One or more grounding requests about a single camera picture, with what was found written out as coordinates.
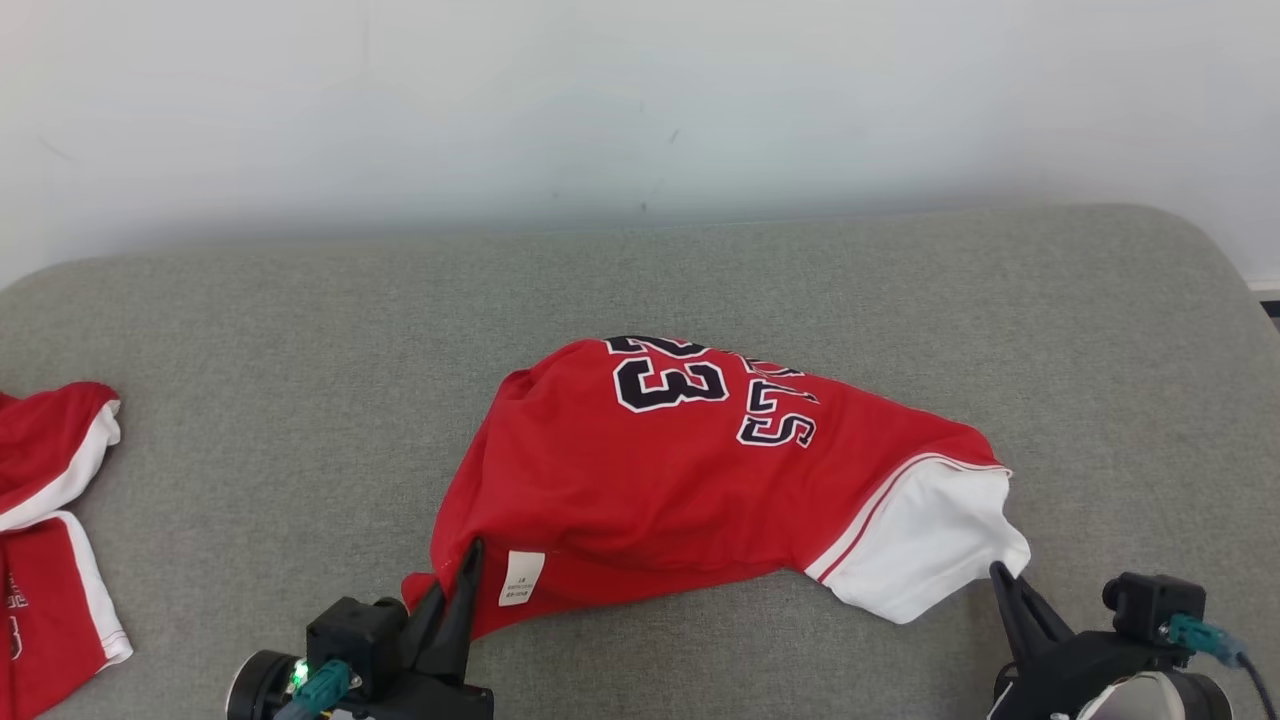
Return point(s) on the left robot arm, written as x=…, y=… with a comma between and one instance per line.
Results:
x=255, y=690

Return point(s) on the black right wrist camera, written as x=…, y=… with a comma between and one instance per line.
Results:
x=1145, y=605

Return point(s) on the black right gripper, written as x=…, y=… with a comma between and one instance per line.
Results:
x=1060, y=680

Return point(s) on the red white-trimmed shorts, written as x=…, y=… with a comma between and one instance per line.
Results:
x=45, y=600

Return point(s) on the white wall baseboard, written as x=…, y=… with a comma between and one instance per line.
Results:
x=1268, y=289

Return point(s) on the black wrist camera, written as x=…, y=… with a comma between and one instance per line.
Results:
x=1145, y=605
x=350, y=630

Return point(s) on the red basketball jersey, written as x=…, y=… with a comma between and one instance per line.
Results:
x=640, y=490

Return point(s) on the grey fabric sofa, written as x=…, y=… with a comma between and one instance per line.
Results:
x=640, y=280

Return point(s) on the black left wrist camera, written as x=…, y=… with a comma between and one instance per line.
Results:
x=350, y=630

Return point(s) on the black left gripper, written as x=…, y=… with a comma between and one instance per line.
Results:
x=430, y=700

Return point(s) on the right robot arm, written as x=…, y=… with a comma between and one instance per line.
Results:
x=1150, y=702

